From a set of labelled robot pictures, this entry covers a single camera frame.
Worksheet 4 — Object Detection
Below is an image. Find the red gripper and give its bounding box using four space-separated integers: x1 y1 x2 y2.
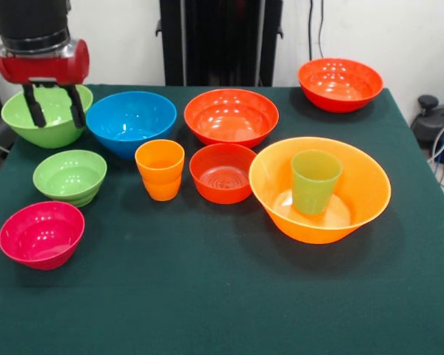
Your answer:
0 38 90 129

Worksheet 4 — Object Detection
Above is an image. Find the large green bowl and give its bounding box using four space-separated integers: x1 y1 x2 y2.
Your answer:
1 84 94 149

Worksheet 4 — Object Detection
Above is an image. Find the small green bowl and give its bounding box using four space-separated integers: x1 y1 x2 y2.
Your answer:
32 149 108 208

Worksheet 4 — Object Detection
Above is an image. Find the blue bowl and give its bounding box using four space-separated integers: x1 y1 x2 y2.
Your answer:
85 91 178 160

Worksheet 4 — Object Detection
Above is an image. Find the pink bowl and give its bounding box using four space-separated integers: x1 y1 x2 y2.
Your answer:
0 200 86 271

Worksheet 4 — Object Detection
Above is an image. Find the green cup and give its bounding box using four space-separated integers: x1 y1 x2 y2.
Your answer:
290 149 343 216

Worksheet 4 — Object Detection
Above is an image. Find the large red bowl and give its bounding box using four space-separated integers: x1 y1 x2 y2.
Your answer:
184 88 280 148
297 57 385 114

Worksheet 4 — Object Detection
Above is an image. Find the large orange bowl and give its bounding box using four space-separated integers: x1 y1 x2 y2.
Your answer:
248 136 392 245

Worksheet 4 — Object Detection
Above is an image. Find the orange cup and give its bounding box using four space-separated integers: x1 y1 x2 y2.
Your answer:
134 139 186 203

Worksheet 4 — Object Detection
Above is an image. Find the small red bowl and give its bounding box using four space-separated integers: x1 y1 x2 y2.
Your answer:
189 143 258 205

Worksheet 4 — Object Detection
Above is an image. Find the dark green table cloth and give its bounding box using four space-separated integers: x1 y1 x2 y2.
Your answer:
0 84 444 355

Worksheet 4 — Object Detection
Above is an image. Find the thick black wall cable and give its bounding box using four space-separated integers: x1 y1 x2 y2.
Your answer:
308 0 315 62

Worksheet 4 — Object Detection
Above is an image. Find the thin black wall cable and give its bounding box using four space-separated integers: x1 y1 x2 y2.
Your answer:
317 0 326 60

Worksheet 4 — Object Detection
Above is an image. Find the white and blue cable bundle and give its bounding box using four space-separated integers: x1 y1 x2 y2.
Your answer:
427 115 444 200

